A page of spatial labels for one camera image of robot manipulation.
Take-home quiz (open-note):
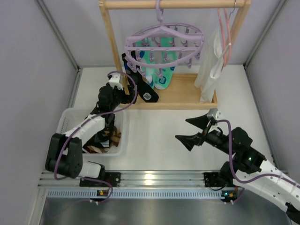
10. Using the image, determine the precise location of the purple round clip hanger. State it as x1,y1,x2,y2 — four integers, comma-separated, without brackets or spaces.
125,0,204,78

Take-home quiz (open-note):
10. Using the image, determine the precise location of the mint green sock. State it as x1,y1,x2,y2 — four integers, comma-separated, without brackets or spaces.
136,41,157,89
155,37,175,90

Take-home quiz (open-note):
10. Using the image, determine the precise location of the brown tan striped sock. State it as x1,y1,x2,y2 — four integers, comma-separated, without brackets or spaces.
86,146,119,155

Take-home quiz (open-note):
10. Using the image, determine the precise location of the brown tan argyle sock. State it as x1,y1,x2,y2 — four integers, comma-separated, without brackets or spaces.
110,127,121,147

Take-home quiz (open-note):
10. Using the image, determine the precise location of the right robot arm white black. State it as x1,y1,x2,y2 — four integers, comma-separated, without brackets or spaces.
175,113,300,224

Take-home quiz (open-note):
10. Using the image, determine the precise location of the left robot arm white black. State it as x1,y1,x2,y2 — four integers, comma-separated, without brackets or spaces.
45,83,137,180

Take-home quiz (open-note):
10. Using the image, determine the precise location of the pink clothes hanger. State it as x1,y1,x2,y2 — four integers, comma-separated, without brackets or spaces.
217,8,232,67

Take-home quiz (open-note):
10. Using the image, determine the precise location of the wooden clothes rack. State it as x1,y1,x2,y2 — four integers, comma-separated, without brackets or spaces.
99,0,251,110

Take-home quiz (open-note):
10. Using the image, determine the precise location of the white plastic basket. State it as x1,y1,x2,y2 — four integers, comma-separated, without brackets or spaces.
56,108,129,158

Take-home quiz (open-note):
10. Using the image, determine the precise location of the white hanging cloth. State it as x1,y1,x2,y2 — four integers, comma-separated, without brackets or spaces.
194,28,225,103

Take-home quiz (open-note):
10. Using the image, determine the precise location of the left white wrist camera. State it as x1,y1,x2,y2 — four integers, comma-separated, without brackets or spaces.
108,73,123,90

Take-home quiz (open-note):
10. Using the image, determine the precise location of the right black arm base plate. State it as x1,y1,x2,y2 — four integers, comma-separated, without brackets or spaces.
203,172,248,188

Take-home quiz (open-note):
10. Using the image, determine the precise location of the aluminium rail frame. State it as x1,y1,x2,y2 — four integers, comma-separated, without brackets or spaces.
38,171,242,201

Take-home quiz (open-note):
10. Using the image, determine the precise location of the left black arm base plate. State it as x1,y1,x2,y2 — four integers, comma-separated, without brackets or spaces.
79,172,121,187

